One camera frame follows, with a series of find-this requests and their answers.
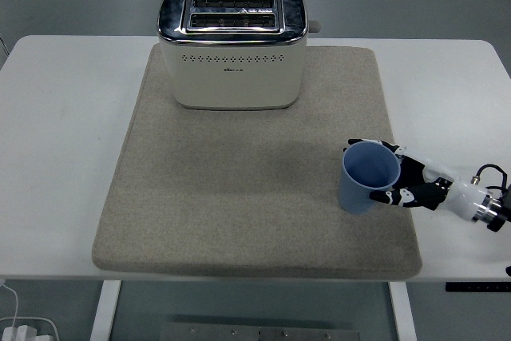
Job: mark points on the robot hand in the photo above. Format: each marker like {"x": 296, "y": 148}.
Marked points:
{"x": 423, "y": 185}

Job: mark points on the blue plastic cup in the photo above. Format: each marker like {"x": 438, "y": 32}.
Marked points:
{"x": 353, "y": 197}

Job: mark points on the black table control panel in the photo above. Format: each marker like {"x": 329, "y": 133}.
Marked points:
{"x": 479, "y": 287}

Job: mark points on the white table leg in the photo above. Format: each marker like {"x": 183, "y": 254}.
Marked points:
{"x": 403, "y": 313}
{"x": 104, "y": 309}

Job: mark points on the beige fabric mat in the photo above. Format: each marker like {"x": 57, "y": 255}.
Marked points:
{"x": 239, "y": 197}

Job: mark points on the white and chrome toaster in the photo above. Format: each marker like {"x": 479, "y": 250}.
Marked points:
{"x": 235, "y": 81}

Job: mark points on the grey metal plate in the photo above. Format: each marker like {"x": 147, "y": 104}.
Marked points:
{"x": 259, "y": 332}

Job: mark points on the white power strip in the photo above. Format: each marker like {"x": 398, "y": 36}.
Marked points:
{"x": 50, "y": 327}

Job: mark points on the white plug adapter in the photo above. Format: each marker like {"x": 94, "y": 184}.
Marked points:
{"x": 22, "y": 333}

